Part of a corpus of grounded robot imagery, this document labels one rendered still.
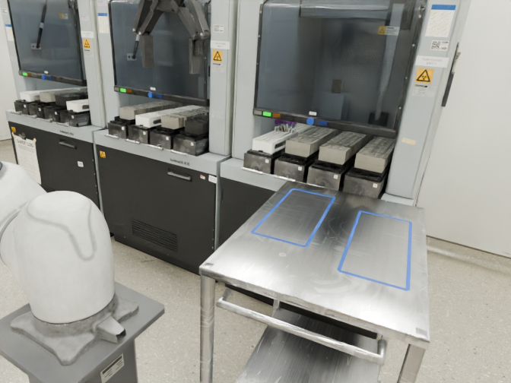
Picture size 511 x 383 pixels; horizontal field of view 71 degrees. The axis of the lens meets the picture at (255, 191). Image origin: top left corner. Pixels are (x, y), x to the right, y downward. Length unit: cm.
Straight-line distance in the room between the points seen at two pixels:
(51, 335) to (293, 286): 47
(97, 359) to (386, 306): 55
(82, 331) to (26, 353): 10
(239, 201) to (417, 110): 84
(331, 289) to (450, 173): 196
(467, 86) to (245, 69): 141
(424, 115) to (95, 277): 117
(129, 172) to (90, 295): 141
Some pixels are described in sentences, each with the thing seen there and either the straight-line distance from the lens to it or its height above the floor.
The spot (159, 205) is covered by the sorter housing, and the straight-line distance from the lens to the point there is 202.
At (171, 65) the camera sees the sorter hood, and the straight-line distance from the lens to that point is 186.
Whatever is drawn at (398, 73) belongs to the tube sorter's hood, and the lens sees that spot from 142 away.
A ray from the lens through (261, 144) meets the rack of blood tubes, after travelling 158.
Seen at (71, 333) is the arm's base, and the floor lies 73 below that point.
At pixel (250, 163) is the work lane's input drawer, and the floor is 77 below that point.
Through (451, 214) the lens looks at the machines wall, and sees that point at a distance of 272.
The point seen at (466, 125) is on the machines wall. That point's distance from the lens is 256.
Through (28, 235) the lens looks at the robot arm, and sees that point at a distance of 72.
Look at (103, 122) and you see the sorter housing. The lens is 231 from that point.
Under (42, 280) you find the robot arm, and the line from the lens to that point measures 74.
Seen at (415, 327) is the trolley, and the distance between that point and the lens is 72.
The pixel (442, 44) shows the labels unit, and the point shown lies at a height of 129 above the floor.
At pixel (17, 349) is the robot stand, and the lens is 86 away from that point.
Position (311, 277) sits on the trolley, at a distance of 77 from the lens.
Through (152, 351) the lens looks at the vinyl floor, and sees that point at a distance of 175.
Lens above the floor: 126
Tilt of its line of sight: 23 degrees down
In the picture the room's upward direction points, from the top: 4 degrees clockwise
